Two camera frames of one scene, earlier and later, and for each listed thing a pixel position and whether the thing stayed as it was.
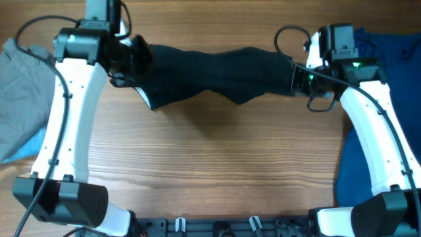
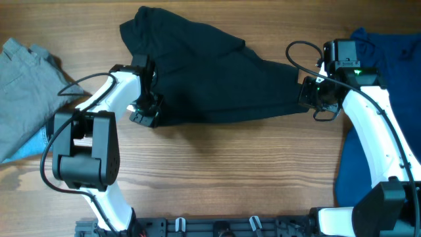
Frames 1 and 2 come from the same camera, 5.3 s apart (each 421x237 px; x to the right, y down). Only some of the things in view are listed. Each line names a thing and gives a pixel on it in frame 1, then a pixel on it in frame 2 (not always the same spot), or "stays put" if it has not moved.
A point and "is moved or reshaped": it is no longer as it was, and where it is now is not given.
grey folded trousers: (27, 81) stays put
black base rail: (225, 226) stays put
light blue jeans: (31, 146) stays put
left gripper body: (139, 57) → (148, 107)
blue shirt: (397, 58) stays put
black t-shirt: (243, 74) is moved or reshaped
